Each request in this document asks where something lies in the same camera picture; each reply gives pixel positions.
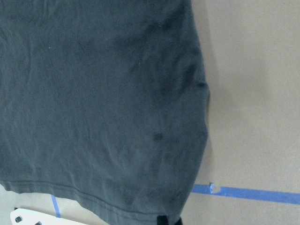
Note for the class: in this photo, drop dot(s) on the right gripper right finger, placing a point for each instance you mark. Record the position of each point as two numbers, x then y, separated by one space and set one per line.
179 222

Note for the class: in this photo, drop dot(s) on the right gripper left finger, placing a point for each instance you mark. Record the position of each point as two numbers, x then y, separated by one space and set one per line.
162 220

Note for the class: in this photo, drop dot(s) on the black graphic t-shirt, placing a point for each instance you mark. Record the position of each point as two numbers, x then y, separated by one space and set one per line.
103 102

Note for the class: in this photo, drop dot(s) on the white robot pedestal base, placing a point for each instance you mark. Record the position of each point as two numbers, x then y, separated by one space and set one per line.
22 216

